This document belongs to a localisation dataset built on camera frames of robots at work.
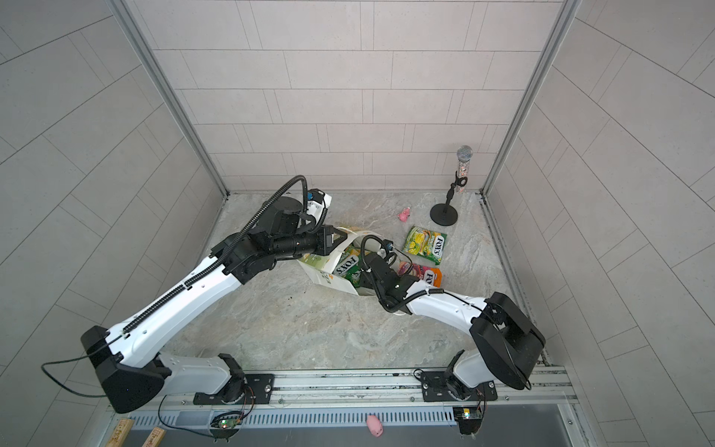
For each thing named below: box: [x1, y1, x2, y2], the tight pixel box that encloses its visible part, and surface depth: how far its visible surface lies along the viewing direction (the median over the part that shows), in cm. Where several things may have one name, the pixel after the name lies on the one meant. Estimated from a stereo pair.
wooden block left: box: [106, 419, 135, 447], surface depth 65 cm
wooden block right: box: [141, 427, 166, 447], surface depth 65 cm
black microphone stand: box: [430, 170, 469, 227], surface depth 111 cm
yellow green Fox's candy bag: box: [402, 225, 448, 266], surface depth 100 cm
